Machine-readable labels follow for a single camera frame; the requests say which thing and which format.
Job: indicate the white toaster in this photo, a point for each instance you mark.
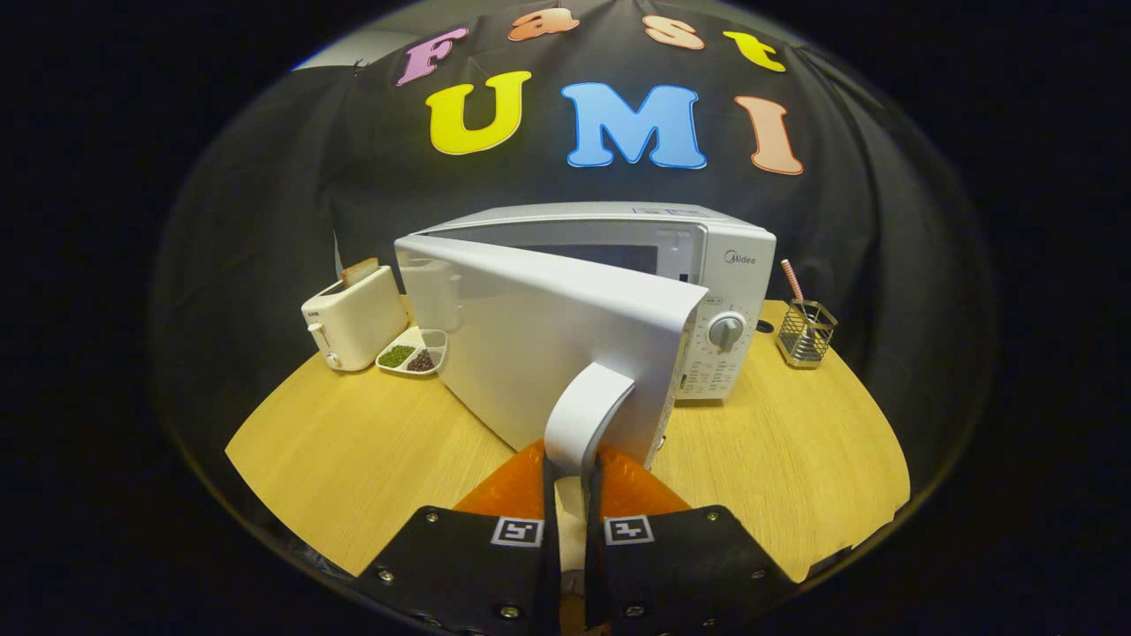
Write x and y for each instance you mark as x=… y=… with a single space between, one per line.
x=353 y=322

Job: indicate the white microwave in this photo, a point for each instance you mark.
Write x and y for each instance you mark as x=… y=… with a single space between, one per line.
x=548 y=318

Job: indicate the black backdrop cloth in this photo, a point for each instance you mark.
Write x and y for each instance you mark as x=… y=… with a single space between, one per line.
x=265 y=221

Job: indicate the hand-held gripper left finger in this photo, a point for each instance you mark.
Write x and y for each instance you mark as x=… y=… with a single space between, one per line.
x=551 y=530

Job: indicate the brown toast slice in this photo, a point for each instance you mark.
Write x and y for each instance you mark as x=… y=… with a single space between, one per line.
x=359 y=272

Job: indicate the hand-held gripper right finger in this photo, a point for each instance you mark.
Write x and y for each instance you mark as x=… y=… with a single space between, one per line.
x=594 y=530

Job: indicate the white divided dish with beans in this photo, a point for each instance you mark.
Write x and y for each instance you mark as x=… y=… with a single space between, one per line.
x=433 y=341

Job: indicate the pink striped straw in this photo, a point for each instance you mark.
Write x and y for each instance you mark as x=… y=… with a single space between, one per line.
x=792 y=281

